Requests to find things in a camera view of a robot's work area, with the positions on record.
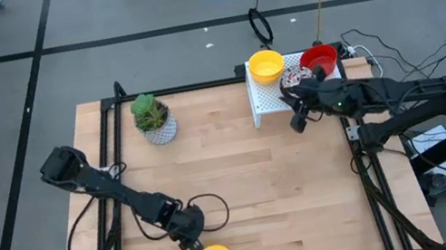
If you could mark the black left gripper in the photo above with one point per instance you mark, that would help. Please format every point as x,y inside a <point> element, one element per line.
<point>187,223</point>

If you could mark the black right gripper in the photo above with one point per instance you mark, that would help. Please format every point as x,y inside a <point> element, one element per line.
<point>324,98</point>

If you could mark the floral patterned black bowl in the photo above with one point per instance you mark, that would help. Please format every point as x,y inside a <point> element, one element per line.
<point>295,75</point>

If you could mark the red mini bowl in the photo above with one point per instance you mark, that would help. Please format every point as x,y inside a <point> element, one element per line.
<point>318,57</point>

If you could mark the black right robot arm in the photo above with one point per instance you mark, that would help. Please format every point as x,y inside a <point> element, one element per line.
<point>405,90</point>

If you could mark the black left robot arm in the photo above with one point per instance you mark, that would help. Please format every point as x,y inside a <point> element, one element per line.
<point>94,180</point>

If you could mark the white perforated metal shelf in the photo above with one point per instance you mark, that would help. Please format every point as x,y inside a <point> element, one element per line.
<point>267,103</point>

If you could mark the white triangle-patterned plant pot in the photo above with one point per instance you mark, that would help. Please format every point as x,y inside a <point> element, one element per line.
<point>166,131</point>

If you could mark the green succulent plant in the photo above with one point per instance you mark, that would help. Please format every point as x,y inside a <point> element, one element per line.
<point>147,111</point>

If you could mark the white paper sheet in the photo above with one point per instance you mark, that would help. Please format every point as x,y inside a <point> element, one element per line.
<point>432,138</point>

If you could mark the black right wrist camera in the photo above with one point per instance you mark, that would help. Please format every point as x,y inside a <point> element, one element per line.
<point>299,123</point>

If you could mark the black aluminium table frame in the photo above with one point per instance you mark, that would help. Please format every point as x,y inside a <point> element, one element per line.
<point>180,89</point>

